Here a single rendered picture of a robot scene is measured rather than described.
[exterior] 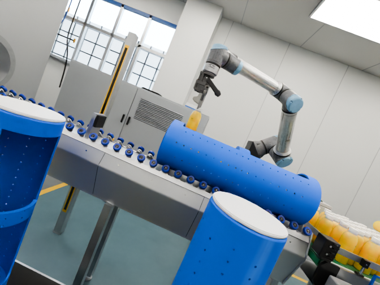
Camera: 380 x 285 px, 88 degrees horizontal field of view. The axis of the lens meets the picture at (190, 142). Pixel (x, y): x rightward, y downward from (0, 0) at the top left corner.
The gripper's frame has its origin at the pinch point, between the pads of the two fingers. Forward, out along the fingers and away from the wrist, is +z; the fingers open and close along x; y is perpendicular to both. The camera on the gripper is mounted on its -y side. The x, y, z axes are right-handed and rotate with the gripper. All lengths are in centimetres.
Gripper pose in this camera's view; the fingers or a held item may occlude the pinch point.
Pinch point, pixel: (199, 107)
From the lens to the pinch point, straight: 118.4
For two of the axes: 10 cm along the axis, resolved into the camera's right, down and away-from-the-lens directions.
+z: -3.8, 9.2, 1.0
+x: -0.9, 0.7, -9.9
